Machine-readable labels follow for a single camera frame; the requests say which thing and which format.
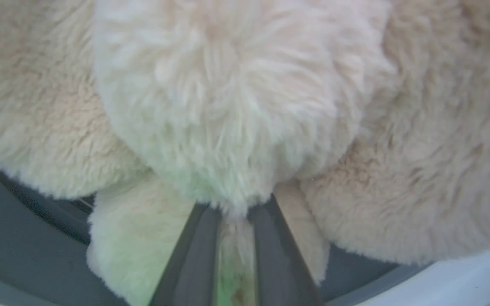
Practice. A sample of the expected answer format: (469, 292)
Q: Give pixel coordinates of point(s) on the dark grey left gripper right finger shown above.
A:
(280, 267)

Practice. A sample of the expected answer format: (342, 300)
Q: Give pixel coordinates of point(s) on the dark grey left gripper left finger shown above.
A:
(189, 267)

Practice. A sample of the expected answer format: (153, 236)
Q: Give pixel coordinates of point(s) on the cream fluffy plush toy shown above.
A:
(236, 106)

